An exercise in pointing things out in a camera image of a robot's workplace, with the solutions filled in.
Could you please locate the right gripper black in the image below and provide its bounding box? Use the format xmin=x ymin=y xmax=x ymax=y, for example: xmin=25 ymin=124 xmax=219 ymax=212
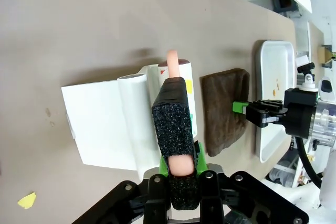
xmin=232 ymin=99 xmax=318 ymax=137

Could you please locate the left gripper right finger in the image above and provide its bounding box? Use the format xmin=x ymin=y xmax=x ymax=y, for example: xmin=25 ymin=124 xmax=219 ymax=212
xmin=193 ymin=142 xmax=309 ymax=224

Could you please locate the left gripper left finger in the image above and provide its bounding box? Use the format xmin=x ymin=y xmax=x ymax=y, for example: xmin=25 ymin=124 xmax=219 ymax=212
xmin=70 ymin=153 xmax=172 ymax=224

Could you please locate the brown terry cloth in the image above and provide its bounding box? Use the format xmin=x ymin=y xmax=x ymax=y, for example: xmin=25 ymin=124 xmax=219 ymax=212
xmin=199 ymin=68 xmax=250 ymax=157

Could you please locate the white plastic tray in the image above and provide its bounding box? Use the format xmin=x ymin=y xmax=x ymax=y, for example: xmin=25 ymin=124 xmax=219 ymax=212
xmin=256 ymin=39 xmax=296 ymax=163

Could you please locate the white lint roller case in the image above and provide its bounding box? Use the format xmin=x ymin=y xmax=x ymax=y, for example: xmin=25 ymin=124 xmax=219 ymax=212
xmin=60 ymin=64 xmax=169 ymax=180

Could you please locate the yellow paper scrap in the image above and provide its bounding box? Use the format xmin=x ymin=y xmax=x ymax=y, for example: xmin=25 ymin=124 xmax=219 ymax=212
xmin=17 ymin=191 xmax=37 ymax=210

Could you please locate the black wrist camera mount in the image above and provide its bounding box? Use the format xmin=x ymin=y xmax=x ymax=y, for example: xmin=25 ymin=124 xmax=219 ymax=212
xmin=284 ymin=56 xmax=320 ymax=105

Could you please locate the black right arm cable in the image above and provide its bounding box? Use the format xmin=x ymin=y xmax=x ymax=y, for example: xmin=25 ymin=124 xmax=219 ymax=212
xmin=295 ymin=134 xmax=324 ymax=190

